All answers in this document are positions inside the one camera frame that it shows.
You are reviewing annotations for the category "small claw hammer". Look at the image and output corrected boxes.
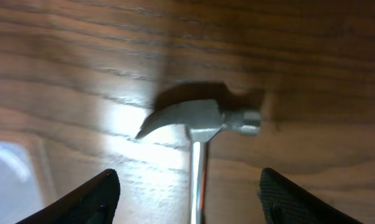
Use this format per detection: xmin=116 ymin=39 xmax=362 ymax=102
xmin=136 ymin=100 xmax=262 ymax=224

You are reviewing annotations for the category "clear plastic container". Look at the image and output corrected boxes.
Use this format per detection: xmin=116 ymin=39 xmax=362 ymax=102
xmin=0 ymin=141 xmax=57 ymax=223

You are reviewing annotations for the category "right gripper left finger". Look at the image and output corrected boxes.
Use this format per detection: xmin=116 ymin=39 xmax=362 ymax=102
xmin=17 ymin=169 xmax=120 ymax=224

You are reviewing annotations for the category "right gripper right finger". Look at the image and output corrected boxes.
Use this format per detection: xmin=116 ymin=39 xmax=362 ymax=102
xmin=258 ymin=168 xmax=361 ymax=224

